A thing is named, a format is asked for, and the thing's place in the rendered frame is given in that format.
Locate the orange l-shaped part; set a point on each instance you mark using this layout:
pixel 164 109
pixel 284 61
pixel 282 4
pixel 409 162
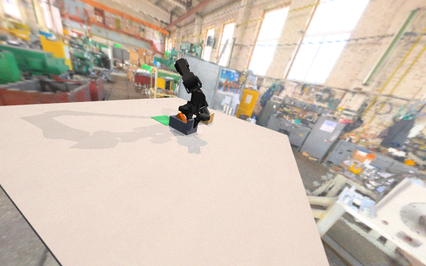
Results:
pixel 181 117

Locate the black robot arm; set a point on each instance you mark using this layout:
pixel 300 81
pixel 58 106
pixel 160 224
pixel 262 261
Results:
pixel 192 85

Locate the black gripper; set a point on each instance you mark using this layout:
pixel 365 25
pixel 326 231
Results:
pixel 199 117

